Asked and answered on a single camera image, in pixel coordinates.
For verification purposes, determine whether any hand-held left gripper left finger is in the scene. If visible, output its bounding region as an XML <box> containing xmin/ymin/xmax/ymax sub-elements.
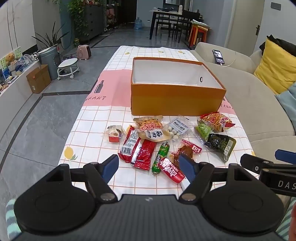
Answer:
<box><xmin>45</xmin><ymin>154</ymin><xmax>119</xmax><ymax>202</ymax></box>

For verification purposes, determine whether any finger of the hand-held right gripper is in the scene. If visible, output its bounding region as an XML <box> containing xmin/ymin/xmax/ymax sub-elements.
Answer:
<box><xmin>240</xmin><ymin>153</ymin><xmax>276</xmax><ymax>175</ymax></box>
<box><xmin>275</xmin><ymin>149</ymin><xmax>296</xmax><ymax>166</ymax></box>

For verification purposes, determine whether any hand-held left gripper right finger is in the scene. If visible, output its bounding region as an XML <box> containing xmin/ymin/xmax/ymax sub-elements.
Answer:
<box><xmin>178</xmin><ymin>154</ymin><xmax>255</xmax><ymax>202</ymax></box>

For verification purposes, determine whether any red label snack packet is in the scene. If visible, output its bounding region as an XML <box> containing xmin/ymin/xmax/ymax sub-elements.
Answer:
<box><xmin>157</xmin><ymin>157</ymin><xmax>191</xmax><ymax>189</ymax></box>

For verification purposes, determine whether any brown meat snack packet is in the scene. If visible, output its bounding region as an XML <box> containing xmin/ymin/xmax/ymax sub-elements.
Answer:
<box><xmin>171</xmin><ymin>139</ymin><xmax>203</xmax><ymax>166</ymax></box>

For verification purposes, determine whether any green sausage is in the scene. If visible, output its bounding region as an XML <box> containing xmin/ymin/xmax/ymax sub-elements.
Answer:
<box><xmin>151</xmin><ymin>142</ymin><xmax>170</xmax><ymax>176</ymax></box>

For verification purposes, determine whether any small clear red snack packet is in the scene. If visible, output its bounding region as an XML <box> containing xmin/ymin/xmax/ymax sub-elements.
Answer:
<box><xmin>106</xmin><ymin>125</ymin><xmax>126</xmax><ymax>143</ymax></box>

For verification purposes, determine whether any long red snack packet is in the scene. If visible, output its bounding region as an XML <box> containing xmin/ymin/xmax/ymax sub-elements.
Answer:
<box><xmin>118</xmin><ymin>125</ymin><xmax>158</xmax><ymax>172</ymax></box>

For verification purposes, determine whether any dark packet with olive band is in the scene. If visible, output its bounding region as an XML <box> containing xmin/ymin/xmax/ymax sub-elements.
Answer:
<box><xmin>205</xmin><ymin>133</ymin><xmax>237</xmax><ymax>163</ymax></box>

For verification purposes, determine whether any green raisin packet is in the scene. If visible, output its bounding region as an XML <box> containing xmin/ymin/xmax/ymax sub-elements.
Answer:
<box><xmin>195</xmin><ymin>120</ymin><xmax>213</xmax><ymax>141</ymax></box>

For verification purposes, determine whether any clear packet of white balls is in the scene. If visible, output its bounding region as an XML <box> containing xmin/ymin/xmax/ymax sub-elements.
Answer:
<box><xmin>167</xmin><ymin>116</ymin><xmax>191</xmax><ymax>142</ymax></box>

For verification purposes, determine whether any stick snack packet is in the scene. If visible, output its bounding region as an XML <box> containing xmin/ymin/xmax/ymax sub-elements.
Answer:
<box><xmin>199</xmin><ymin>112</ymin><xmax>236</xmax><ymax>133</ymax></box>

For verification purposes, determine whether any brown peanut snack packet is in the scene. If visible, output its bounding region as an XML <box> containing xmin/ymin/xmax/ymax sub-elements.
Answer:
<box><xmin>134</xmin><ymin>115</ymin><xmax>170</xmax><ymax>142</ymax></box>

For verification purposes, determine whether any orange cardboard box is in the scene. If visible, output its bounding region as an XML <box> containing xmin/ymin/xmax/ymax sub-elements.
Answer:
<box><xmin>130</xmin><ymin>57</ymin><xmax>227</xmax><ymax>116</ymax></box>

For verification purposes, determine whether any person's right striped pajama leg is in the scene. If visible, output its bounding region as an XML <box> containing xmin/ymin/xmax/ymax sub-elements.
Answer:
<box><xmin>275</xmin><ymin>197</ymin><xmax>296</xmax><ymax>240</ymax></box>

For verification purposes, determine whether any person's striped pajama leg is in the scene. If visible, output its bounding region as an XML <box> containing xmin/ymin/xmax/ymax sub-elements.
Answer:
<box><xmin>275</xmin><ymin>197</ymin><xmax>296</xmax><ymax>240</ymax></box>
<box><xmin>6</xmin><ymin>198</ymin><xmax>19</xmax><ymax>239</ymax></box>

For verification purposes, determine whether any checked tablecloth with lemons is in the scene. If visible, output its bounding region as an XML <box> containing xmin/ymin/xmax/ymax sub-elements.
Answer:
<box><xmin>59</xmin><ymin>45</ymin><xmax>260</xmax><ymax>202</ymax></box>

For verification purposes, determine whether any light blue cushion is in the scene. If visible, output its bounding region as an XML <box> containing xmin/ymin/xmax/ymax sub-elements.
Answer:
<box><xmin>275</xmin><ymin>82</ymin><xmax>296</xmax><ymax>130</ymax></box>

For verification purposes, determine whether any beige sofa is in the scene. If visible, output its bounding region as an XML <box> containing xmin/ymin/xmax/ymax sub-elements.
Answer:
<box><xmin>189</xmin><ymin>41</ymin><xmax>296</xmax><ymax>163</ymax></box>

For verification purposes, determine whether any yellow cushion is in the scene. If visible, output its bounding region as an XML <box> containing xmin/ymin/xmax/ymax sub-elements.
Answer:
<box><xmin>254</xmin><ymin>38</ymin><xmax>296</xmax><ymax>94</ymax></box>

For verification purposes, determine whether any white rolling stool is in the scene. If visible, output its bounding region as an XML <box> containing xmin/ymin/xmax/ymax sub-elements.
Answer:
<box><xmin>57</xmin><ymin>58</ymin><xmax>79</xmax><ymax>80</ymax></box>

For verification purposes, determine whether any smartphone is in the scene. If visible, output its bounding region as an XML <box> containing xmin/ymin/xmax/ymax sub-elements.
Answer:
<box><xmin>212</xmin><ymin>49</ymin><xmax>226</xmax><ymax>65</ymax></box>

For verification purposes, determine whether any dark jacket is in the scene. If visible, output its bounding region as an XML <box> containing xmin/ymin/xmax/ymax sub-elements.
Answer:
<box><xmin>259</xmin><ymin>35</ymin><xmax>296</xmax><ymax>52</ymax></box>

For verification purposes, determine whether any person's left striped pajama leg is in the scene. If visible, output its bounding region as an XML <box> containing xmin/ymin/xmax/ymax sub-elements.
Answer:
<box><xmin>6</xmin><ymin>198</ymin><xmax>19</xmax><ymax>239</ymax></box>

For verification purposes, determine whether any brown cardboard carton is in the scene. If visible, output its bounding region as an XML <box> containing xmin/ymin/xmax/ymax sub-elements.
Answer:
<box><xmin>26</xmin><ymin>64</ymin><xmax>52</xmax><ymax>94</ymax></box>

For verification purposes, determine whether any pink space heater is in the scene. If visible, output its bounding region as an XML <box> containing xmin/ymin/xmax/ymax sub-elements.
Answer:
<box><xmin>77</xmin><ymin>45</ymin><xmax>92</xmax><ymax>60</ymax></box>

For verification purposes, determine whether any white low console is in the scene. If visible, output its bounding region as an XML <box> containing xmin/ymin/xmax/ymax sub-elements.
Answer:
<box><xmin>0</xmin><ymin>54</ymin><xmax>42</xmax><ymax>109</ymax></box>

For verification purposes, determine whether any grey trash bin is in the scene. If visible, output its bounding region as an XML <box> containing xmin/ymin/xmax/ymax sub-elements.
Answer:
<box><xmin>38</xmin><ymin>46</ymin><xmax>61</xmax><ymax>80</ymax></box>

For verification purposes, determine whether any orange plastic stool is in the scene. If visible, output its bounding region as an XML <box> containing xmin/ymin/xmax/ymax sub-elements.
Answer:
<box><xmin>188</xmin><ymin>24</ymin><xmax>207</xmax><ymax>47</ymax></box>

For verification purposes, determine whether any long leaf potted plant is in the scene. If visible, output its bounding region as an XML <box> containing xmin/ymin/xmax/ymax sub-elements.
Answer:
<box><xmin>31</xmin><ymin>22</ymin><xmax>70</xmax><ymax>50</ymax></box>

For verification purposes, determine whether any dark dining chair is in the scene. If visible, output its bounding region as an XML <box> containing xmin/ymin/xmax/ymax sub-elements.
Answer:
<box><xmin>176</xmin><ymin>10</ymin><xmax>201</xmax><ymax>43</ymax></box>
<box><xmin>155</xmin><ymin>14</ymin><xmax>183</xmax><ymax>37</ymax></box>

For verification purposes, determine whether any teddy bear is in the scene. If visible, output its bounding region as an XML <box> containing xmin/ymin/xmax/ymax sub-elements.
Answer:
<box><xmin>5</xmin><ymin>53</ymin><xmax>18</xmax><ymax>66</ymax></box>

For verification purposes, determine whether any dark grey cabinet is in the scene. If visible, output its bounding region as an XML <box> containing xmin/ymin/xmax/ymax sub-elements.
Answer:
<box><xmin>83</xmin><ymin>5</ymin><xmax>104</xmax><ymax>39</ymax></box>

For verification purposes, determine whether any dark dining table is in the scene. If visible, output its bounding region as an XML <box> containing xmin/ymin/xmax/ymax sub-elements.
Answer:
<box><xmin>149</xmin><ymin>8</ymin><xmax>201</xmax><ymax>40</ymax></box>

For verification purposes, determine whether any hanging leafy plant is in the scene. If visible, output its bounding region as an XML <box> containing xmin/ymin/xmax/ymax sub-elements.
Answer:
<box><xmin>67</xmin><ymin>0</ymin><xmax>93</xmax><ymax>42</ymax></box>

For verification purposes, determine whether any white charging cable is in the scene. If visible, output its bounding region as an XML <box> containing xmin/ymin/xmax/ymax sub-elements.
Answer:
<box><xmin>221</xmin><ymin>56</ymin><xmax>238</xmax><ymax>67</ymax></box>

